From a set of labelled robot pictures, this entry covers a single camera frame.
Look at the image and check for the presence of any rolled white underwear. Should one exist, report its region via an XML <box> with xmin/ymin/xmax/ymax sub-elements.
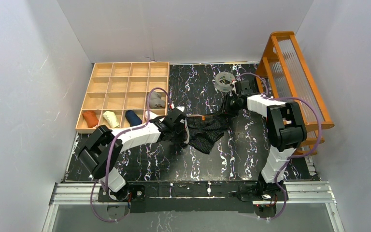
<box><xmin>144</xmin><ymin>110</ymin><xmax>158</xmax><ymax>122</ymax></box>

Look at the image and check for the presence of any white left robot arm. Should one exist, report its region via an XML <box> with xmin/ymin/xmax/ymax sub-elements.
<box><xmin>75</xmin><ymin>106</ymin><xmax>189</xmax><ymax>193</ymax></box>

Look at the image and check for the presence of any grey beige underwear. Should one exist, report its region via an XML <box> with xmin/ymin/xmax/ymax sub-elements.
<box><xmin>148</xmin><ymin>91</ymin><xmax>166</xmax><ymax>109</ymax></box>

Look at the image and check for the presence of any orange wooden rack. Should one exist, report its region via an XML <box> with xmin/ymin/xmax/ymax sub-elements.
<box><xmin>256</xmin><ymin>31</ymin><xmax>335</xmax><ymax>156</ymax></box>

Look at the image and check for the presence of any wooden compartment tray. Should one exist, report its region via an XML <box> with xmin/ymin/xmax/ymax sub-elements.
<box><xmin>75</xmin><ymin>62</ymin><xmax>170</xmax><ymax>134</ymax></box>

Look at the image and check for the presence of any rolled cream underwear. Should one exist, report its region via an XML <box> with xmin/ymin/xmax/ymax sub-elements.
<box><xmin>102</xmin><ymin>111</ymin><xmax>120</xmax><ymax>129</ymax></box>

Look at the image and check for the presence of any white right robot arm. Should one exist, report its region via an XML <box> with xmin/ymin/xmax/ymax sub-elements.
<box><xmin>221</xmin><ymin>80</ymin><xmax>307</xmax><ymax>198</ymax></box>

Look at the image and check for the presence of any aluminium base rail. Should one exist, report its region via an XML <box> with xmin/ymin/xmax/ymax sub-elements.
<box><xmin>43</xmin><ymin>181</ymin><xmax>344</xmax><ymax>232</ymax></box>

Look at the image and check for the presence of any clear tape roll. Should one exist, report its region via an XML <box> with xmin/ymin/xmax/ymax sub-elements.
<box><xmin>214</xmin><ymin>72</ymin><xmax>235</xmax><ymax>92</ymax></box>

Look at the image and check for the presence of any rolled orange underwear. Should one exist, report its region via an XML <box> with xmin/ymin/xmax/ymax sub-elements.
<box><xmin>82</xmin><ymin>110</ymin><xmax>99</xmax><ymax>128</ymax></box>

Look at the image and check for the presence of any rolled blue underwear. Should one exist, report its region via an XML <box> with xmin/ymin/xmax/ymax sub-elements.
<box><xmin>125</xmin><ymin>110</ymin><xmax>143</xmax><ymax>127</ymax></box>

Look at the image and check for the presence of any black striped underwear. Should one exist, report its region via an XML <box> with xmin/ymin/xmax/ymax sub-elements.
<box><xmin>184</xmin><ymin>112</ymin><xmax>230</xmax><ymax>154</ymax></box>

